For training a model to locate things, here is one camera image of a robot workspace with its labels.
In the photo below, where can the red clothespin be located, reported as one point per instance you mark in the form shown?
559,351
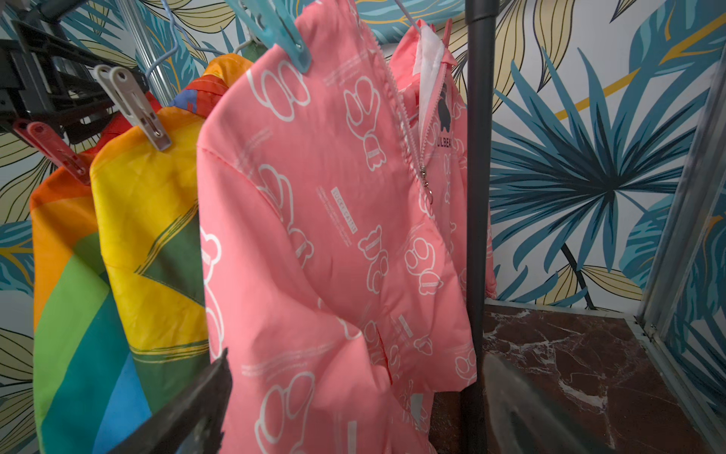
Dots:
42,137

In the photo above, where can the black clothes rack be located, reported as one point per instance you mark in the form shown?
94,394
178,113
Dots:
33,88

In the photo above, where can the pink hooded jacket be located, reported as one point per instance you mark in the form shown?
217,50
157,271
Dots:
333,211

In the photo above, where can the teal clothespin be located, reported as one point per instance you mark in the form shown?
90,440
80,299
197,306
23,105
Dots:
271,23

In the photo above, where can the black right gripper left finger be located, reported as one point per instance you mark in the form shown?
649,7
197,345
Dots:
192,422

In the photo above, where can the rainbow striped jacket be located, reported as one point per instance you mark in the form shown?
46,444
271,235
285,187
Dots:
119,315

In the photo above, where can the white wire hanger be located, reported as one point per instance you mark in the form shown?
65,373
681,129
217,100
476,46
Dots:
407,14
186,35

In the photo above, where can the grey clothespin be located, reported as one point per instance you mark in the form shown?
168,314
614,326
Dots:
125,92

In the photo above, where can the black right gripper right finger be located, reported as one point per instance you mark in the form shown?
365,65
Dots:
524,419

